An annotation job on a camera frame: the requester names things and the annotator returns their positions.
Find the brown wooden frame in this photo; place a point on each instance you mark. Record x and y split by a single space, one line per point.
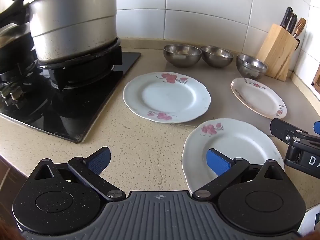
317 78

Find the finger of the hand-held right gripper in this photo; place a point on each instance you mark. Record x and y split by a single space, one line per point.
280 127
317 127

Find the stainless steel bowl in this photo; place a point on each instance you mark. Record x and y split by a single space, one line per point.
250 67
217 56
182 55

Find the white pink flower plate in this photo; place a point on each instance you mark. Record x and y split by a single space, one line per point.
240 140
167 97

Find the black burner grate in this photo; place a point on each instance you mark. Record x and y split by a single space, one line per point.
82 67
15 90

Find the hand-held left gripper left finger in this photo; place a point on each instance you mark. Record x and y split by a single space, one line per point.
98 161

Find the white cloth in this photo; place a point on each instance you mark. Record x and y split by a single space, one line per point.
312 220

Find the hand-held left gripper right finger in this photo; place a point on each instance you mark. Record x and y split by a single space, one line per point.
218 162

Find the aluminium steamer pot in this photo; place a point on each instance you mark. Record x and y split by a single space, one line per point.
72 22

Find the small gold rimmed floral plate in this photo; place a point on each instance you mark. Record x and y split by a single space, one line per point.
257 96

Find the black glass gas stove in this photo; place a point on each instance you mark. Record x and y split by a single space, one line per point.
75 110

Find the black wok with lid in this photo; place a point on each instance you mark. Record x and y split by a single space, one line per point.
15 45

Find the wooden knife block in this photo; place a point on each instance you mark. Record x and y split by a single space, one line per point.
277 52

